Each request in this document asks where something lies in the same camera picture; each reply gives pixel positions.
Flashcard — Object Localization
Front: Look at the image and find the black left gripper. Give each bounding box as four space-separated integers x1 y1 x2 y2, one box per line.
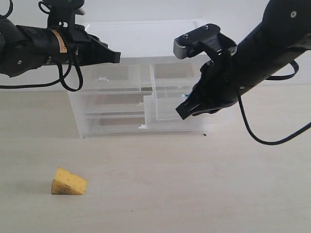
47 24 121 67

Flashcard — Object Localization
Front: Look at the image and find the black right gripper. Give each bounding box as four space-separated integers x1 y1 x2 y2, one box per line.
175 33 237 119

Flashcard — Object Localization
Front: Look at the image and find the yellow cheese wedge sponge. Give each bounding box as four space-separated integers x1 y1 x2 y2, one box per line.
51 167 88 195

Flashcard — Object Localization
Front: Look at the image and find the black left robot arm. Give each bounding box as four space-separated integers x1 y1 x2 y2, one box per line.
0 18 121 78

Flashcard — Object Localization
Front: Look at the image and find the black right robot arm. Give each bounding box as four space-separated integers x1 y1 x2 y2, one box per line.
173 0 311 119

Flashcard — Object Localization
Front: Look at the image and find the white plastic drawer cabinet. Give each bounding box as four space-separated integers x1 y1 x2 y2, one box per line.
69 19 207 138

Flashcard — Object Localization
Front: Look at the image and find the clear middle wide drawer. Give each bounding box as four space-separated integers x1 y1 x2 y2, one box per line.
69 93 144 115

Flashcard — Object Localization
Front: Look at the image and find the clear wide drawer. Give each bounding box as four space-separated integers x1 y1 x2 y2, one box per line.
78 115 145 137
69 93 144 115

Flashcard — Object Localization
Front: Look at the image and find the clear bottom wide drawer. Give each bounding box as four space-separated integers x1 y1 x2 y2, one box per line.
78 115 145 137

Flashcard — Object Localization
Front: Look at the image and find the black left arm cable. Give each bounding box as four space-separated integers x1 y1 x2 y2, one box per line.
0 0 84 92

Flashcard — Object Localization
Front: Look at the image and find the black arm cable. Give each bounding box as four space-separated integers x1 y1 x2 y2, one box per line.
201 41 311 146
0 0 84 92

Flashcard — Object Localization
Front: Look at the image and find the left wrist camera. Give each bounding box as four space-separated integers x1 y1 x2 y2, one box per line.
38 0 85 31

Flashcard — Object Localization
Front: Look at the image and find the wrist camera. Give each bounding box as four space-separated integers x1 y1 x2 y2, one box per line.
38 0 85 31
173 24 222 60

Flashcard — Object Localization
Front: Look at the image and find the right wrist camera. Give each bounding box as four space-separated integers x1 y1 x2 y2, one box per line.
173 24 222 60

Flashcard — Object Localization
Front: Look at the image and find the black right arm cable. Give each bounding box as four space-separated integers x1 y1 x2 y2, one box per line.
201 41 311 146

